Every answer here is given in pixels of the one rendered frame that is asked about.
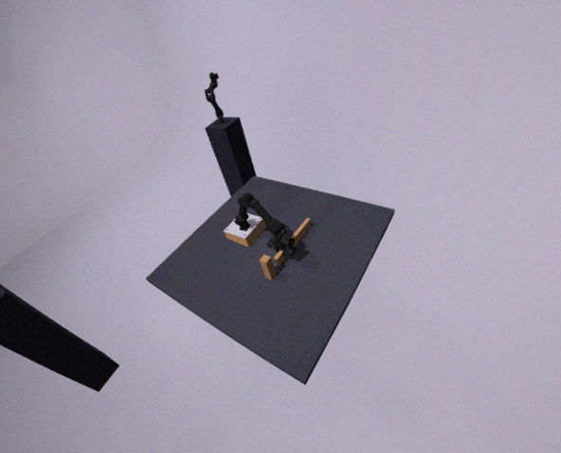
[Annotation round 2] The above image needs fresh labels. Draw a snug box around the wooden post with slot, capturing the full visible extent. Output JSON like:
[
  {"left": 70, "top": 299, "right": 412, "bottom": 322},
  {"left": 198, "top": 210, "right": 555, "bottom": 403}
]
[{"left": 260, "top": 255, "right": 277, "bottom": 281}]

